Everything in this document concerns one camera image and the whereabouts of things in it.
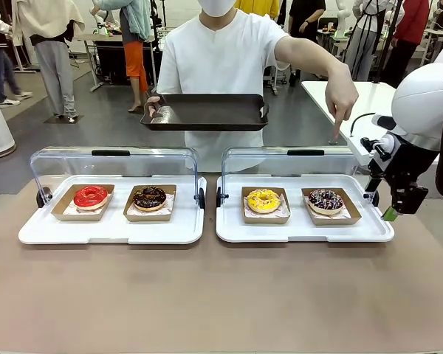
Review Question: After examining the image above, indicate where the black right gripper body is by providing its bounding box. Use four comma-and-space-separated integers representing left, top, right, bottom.
382, 134, 436, 190

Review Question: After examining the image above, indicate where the brown cardboard donut box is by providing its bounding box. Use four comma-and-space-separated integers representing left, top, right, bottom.
301, 187, 363, 226
50, 183, 116, 223
241, 186, 292, 226
123, 184, 178, 223

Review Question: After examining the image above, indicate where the chocolate donut with coloured sprinkles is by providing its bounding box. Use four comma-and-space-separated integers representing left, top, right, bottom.
308, 188, 345, 216

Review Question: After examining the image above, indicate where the yellow glazed sprinkled donut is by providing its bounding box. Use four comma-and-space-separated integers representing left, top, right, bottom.
246, 188, 282, 215

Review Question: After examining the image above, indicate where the dark brown serving tray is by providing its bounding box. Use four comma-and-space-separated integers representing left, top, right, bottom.
139, 93, 270, 132

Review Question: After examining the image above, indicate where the person's left forearm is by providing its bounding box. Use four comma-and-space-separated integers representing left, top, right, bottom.
275, 35, 351, 86

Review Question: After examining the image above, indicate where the person in white t-shirt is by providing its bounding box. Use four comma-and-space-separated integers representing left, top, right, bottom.
157, 0, 292, 173

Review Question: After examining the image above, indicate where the chocolate donut with nuts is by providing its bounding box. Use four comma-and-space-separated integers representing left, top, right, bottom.
132, 185, 168, 212

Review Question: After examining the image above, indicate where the red glazed donut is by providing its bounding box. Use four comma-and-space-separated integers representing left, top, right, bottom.
73, 185, 109, 212

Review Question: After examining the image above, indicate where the person's left hand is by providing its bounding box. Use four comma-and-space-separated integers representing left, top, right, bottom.
323, 63, 360, 143

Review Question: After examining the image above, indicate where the person's right hand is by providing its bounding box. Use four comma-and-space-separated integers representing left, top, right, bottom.
145, 95, 162, 119

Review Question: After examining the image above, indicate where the white side table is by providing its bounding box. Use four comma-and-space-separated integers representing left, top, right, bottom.
301, 80, 441, 166

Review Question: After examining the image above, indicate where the printed paper liner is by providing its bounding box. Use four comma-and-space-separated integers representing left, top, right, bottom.
63, 203, 106, 216
304, 195, 350, 221
126, 192, 176, 216
244, 198, 290, 220

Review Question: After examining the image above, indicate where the white display tray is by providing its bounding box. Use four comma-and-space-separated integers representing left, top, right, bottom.
216, 174, 396, 243
18, 174, 207, 246

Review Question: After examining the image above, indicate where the clear plastic display lid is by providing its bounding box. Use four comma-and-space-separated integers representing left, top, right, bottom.
29, 146, 207, 208
217, 146, 380, 207

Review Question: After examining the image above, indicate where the black tripod pole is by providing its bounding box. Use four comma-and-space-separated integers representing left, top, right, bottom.
375, 0, 402, 86

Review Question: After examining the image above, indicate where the bystander in black apron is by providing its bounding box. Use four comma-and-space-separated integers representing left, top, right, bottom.
344, 0, 388, 83

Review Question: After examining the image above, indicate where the bystander in red top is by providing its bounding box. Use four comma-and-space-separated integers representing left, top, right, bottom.
387, 0, 431, 89

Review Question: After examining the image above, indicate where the bystander in black clothes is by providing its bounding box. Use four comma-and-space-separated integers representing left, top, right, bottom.
287, 0, 328, 88

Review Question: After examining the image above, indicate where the bystander in yellow top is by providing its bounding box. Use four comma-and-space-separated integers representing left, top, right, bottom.
234, 0, 281, 20

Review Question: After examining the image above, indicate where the white face mask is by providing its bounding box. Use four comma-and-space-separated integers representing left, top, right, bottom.
201, 0, 238, 18

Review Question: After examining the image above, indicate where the bystander in orange trousers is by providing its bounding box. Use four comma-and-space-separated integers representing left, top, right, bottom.
95, 0, 153, 114

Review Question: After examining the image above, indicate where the background work table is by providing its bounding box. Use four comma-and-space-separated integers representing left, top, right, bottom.
75, 32, 164, 93

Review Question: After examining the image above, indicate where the bystander in beige sweater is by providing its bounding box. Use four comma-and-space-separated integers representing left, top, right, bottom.
13, 0, 86, 119

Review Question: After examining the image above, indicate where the bystander in dark jacket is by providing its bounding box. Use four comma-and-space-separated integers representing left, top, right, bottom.
0, 0, 33, 108

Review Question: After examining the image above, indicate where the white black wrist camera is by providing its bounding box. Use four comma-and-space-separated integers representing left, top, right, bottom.
360, 134, 396, 193

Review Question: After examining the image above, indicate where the thin black camera cable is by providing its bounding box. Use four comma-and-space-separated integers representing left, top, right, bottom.
348, 112, 377, 138

